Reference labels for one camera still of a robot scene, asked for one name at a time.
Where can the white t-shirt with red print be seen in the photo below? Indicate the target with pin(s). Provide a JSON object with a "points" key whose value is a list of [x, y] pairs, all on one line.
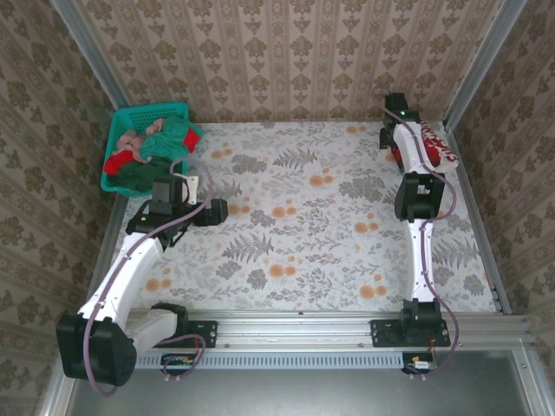
{"points": [[440, 147]]}

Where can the teal plastic laundry basket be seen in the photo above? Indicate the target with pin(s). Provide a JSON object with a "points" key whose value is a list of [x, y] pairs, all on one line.
{"points": [[147, 115]]}

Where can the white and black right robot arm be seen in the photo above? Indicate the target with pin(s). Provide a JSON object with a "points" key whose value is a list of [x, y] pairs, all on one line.
{"points": [[415, 260]]}

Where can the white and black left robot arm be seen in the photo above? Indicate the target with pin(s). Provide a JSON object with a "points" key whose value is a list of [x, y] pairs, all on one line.
{"points": [[130, 268]]}

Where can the dark green t-shirt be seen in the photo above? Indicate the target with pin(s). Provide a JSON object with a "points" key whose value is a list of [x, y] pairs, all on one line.
{"points": [[139, 175]]}

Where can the teal green t-shirt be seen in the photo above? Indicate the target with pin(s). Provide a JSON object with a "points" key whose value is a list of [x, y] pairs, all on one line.
{"points": [[167, 138]]}

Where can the floral tablecloth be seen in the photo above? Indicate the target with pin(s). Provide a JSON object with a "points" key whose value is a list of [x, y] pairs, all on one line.
{"points": [[303, 216]]}

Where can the pink t-shirt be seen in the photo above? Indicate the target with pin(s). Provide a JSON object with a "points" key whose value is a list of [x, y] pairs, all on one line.
{"points": [[130, 142]]}

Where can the aluminium extrusion beam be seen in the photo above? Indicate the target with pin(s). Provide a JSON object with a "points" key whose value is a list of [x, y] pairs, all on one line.
{"points": [[295, 331]]}

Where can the small circuit board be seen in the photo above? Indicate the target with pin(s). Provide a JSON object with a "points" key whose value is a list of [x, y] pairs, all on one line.
{"points": [[419, 364], [178, 362]]}

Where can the grey sheet metal panel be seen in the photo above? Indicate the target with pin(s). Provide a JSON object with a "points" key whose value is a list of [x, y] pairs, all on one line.
{"points": [[282, 394]]}

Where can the aluminium table side rail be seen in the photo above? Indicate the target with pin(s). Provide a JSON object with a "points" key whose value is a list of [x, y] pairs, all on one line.
{"points": [[475, 208], [104, 255]]}

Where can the aluminium corner post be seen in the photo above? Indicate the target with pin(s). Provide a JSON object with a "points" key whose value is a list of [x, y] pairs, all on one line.
{"points": [[492, 43], [85, 43]]}

